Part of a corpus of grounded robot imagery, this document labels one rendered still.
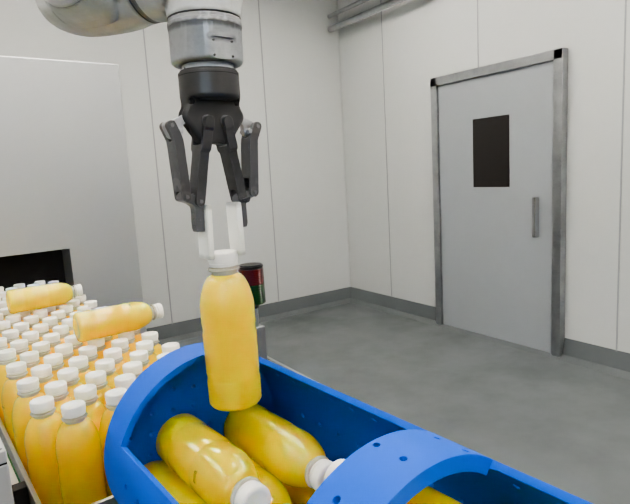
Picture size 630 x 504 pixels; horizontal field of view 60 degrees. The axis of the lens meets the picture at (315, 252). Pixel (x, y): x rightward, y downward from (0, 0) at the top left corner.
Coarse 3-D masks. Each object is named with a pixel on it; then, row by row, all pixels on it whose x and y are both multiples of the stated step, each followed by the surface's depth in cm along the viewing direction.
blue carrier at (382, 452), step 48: (144, 384) 74; (192, 384) 82; (288, 384) 83; (144, 432) 77; (336, 432) 78; (384, 432) 67; (144, 480) 63; (336, 480) 46; (384, 480) 44; (432, 480) 45; (480, 480) 56; (528, 480) 47
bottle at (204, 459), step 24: (168, 432) 72; (192, 432) 70; (216, 432) 71; (168, 456) 70; (192, 456) 66; (216, 456) 64; (240, 456) 64; (192, 480) 65; (216, 480) 62; (240, 480) 61
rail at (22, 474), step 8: (0, 424) 116; (0, 432) 116; (8, 440) 109; (8, 448) 108; (16, 456) 102; (16, 464) 100; (24, 472) 96; (24, 480) 94; (32, 488) 91; (32, 496) 89
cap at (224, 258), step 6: (216, 252) 71; (222, 252) 70; (228, 252) 70; (234, 252) 70; (216, 258) 69; (222, 258) 69; (228, 258) 69; (234, 258) 70; (210, 264) 70; (216, 264) 69; (222, 264) 69; (228, 264) 70; (234, 264) 70
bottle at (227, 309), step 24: (216, 288) 69; (240, 288) 70; (216, 312) 69; (240, 312) 69; (216, 336) 69; (240, 336) 70; (216, 360) 70; (240, 360) 70; (216, 384) 71; (240, 384) 71; (216, 408) 72; (240, 408) 71
